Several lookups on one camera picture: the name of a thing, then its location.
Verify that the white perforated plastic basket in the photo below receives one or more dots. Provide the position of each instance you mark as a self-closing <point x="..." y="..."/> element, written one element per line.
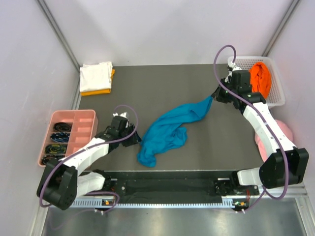
<point x="276" y="94"/>

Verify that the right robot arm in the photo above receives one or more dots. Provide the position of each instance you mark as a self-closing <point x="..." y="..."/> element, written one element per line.
<point x="286" y="163"/>

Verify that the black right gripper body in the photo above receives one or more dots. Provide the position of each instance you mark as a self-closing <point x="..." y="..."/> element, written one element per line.
<point x="224" y="96"/>

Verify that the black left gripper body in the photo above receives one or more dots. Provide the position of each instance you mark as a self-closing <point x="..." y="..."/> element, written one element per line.
<point x="127" y="131"/>

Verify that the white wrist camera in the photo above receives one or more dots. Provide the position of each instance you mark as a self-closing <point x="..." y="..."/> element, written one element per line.
<point x="121" y="116"/>
<point x="232" y="67"/>

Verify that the blue t shirt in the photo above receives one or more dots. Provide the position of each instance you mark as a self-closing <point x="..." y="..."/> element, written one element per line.
<point x="168" y="132"/>

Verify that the white folded t shirt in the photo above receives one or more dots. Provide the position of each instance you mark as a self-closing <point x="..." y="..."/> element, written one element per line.
<point x="104" y="66"/>

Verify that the pink compartment tray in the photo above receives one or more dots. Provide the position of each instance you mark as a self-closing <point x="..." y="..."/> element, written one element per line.
<point x="68" y="131"/>

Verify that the orange crumpled t shirt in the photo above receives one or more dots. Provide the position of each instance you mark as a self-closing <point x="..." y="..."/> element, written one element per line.
<point x="260" y="79"/>

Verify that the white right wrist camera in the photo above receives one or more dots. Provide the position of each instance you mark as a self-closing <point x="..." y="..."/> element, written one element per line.
<point x="232" y="67"/>

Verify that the grey slotted cable duct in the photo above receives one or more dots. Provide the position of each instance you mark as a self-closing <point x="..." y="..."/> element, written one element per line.
<point x="104" y="203"/>

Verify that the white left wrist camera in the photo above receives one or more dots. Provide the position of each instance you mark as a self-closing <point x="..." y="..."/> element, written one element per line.
<point x="121" y="116"/>

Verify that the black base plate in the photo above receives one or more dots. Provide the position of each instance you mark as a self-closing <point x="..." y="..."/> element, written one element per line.
<point x="174" y="187"/>

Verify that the yellow folded t shirt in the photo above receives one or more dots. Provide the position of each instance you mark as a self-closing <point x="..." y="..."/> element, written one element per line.
<point x="98" y="92"/>

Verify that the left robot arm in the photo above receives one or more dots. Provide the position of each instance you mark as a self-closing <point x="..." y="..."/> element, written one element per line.
<point x="63" y="180"/>

